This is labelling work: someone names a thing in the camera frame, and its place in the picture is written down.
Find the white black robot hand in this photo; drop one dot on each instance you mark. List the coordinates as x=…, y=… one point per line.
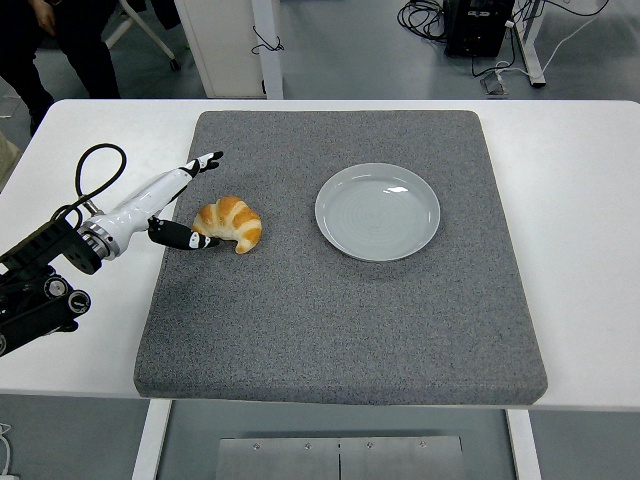
x=150, y=195

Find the person's hand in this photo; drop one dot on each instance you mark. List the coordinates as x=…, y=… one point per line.
x=44, y=14

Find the golden croissant bread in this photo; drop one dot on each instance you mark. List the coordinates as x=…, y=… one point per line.
x=235, y=220

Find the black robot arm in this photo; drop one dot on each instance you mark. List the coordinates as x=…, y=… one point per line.
x=40, y=310

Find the grey round plate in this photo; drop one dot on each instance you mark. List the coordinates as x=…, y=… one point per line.
x=375, y=215

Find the grey metal plate with screws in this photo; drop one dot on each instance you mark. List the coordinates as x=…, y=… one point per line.
x=300, y=460

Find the person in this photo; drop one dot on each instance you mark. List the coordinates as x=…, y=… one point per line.
x=85, y=60

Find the white chair base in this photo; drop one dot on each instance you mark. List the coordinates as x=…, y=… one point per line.
x=155, y=35

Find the black hanging garment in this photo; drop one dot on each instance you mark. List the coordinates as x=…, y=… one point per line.
x=167, y=12

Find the beige box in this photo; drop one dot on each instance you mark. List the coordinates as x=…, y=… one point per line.
x=7, y=160

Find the white cabinet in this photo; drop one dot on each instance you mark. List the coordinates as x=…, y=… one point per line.
x=220, y=50

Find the grey felt mat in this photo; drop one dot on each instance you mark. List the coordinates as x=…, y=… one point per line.
x=325, y=325

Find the white table leg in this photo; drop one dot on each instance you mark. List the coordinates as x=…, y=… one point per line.
x=150, y=445
x=525, y=450

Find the grey floor socket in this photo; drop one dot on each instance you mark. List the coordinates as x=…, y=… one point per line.
x=495, y=84

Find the black computer box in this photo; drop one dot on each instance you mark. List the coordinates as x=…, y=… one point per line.
x=475, y=30

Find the white desk leg with foot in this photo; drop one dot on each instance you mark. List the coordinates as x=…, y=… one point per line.
x=530, y=45

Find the white square post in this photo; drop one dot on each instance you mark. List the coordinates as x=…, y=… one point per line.
x=272, y=70

